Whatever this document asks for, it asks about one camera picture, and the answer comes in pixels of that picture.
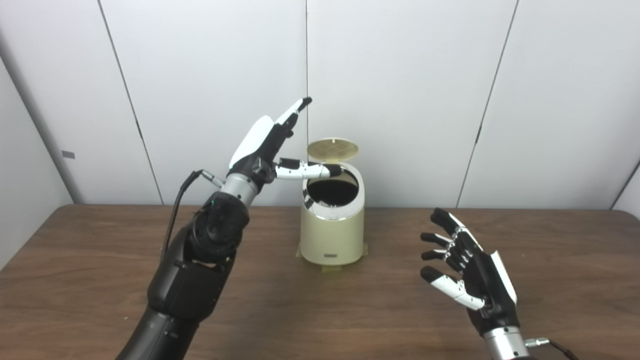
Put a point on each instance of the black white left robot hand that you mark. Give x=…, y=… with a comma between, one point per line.
x=255, y=150

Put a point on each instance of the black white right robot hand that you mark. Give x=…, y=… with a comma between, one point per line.
x=487, y=285

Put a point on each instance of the round cream bin lid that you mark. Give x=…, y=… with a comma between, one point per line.
x=332, y=148

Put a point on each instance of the cream-colored trash bin body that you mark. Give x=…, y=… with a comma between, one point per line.
x=331, y=237

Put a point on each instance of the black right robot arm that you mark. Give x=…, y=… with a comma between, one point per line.
x=505, y=345

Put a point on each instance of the small gray wall tag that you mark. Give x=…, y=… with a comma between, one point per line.
x=68, y=154

